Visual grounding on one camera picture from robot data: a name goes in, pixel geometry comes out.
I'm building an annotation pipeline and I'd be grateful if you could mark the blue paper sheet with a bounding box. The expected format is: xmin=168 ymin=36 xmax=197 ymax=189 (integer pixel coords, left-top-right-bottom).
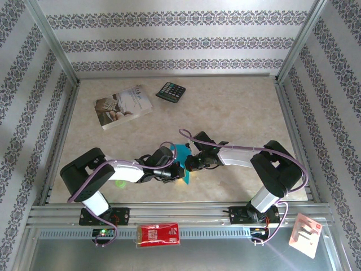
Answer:
xmin=169 ymin=143 xmax=192 ymax=186

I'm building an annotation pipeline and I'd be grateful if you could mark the grey metal sheet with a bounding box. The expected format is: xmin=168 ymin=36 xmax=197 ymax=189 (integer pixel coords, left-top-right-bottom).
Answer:
xmin=27 ymin=237 xmax=339 ymax=271

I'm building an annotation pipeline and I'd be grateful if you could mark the red packet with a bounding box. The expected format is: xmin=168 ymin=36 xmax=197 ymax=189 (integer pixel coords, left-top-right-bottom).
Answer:
xmin=136 ymin=222 xmax=181 ymax=249

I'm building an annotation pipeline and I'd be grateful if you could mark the black calculator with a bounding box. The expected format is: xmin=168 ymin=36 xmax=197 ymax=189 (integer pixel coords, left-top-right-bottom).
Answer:
xmin=155 ymin=81 xmax=187 ymax=104

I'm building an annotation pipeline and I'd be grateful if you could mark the paperback book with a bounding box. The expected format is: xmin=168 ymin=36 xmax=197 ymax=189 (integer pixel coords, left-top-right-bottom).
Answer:
xmin=94 ymin=84 xmax=154 ymax=132

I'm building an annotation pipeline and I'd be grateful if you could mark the pink blister pack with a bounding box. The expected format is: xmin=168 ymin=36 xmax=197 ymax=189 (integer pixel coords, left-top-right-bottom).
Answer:
xmin=288 ymin=212 xmax=323 ymax=259

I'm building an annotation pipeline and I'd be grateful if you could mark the long aluminium mounting rail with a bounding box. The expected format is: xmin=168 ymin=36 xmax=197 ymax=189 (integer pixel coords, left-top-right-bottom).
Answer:
xmin=27 ymin=200 xmax=336 ymax=228

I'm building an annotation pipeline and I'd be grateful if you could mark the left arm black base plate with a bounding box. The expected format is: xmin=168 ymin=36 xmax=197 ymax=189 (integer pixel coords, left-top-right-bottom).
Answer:
xmin=78 ymin=207 xmax=131 ymax=226

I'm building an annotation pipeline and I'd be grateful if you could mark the slotted metal cable duct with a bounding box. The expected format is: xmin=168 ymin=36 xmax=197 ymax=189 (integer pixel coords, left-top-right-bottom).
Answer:
xmin=36 ymin=227 xmax=253 ymax=240

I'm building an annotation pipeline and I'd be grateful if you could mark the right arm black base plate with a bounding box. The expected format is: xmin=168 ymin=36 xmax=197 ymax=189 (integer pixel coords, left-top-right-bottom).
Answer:
xmin=228 ymin=205 xmax=281 ymax=226

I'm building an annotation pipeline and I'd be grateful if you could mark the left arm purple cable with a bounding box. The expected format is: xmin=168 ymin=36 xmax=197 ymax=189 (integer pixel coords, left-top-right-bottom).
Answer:
xmin=67 ymin=141 xmax=178 ymax=248

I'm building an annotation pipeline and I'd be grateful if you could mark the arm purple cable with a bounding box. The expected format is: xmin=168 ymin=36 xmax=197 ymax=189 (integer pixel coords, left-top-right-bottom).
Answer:
xmin=67 ymin=141 xmax=178 ymax=248
xmin=178 ymin=129 xmax=310 ymax=245

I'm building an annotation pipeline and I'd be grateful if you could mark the thin aluminium edge rail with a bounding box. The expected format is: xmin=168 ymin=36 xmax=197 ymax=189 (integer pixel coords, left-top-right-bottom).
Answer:
xmin=76 ymin=73 xmax=279 ymax=81

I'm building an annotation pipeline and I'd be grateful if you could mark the aluminium side rail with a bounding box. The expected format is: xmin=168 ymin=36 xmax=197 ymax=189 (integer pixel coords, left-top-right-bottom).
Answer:
xmin=275 ymin=81 xmax=323 ymax=204
xmin=38 ymin=81 xmax=81 ymax=206

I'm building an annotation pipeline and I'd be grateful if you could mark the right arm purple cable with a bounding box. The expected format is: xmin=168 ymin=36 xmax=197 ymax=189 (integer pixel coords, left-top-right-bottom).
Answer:
xmin=178 ymin=129 xmax=310 ymax=245

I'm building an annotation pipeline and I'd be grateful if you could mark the aluminium frame post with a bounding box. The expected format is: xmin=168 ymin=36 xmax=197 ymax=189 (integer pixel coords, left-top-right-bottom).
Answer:
xmin=275 ymin=0 xmax=338 ymax=85
xmin=24 ymin=0 xmax=82 ymax=87

